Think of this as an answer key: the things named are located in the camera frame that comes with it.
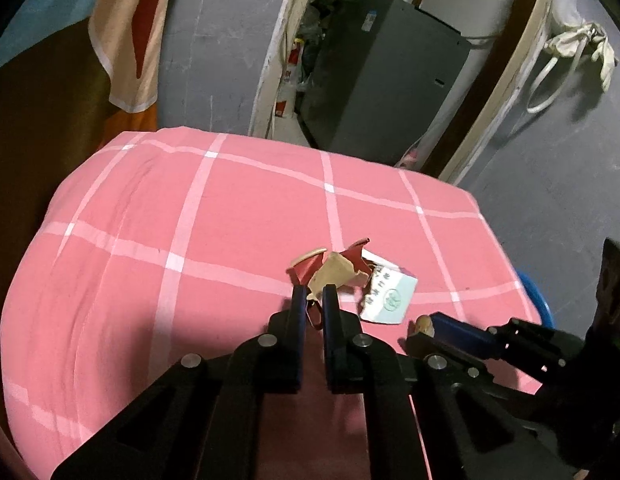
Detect beige shell-like trash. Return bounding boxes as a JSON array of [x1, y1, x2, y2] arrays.
[[409, 315, 436, 338]]

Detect torn red brown carton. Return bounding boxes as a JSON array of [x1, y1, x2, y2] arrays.
[[286, 238, 373, 330]]

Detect blue plastic bucket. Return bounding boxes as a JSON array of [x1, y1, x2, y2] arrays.
[[517, 271, 555, 328]]

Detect pink checked tablecloth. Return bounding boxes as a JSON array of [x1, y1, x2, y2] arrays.
[[0, 127, 537, 479]]

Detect grey washing machine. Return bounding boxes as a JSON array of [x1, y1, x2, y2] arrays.
[[300, 0, 470, 166]]

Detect white rubber gloves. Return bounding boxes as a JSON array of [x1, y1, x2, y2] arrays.
[[540, 22, 617, 92]]

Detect red beige striped cloth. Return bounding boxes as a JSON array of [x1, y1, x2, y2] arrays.
[[88, 0, 169, 114]]

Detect light blue towel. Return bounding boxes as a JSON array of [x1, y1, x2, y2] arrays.
[[0, 0, 96, 68]]

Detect white hose loop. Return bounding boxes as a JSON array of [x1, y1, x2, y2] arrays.
[[524, 39, 589, 115]]

